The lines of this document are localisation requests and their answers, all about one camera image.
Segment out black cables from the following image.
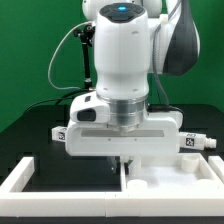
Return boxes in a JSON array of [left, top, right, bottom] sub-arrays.
[[23, 87, 98, 116]]

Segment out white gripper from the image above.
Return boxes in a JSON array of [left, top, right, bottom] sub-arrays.
[[65, 92, 183, 172]]

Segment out white U-shaped fence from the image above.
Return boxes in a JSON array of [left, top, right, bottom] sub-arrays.
[[0, 156, 224, 217]]

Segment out white square table top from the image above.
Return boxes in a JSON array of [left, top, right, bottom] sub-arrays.
[[120, 153, 224, 198]]

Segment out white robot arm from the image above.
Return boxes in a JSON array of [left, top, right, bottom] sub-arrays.
[[65, 0, 200, 160]]

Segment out black camera stand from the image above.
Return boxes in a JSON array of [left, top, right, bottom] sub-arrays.
[[73, 24, 95, 89]]

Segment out grey cable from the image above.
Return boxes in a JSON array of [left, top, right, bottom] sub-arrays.
[[47, 21, 94, 92]]

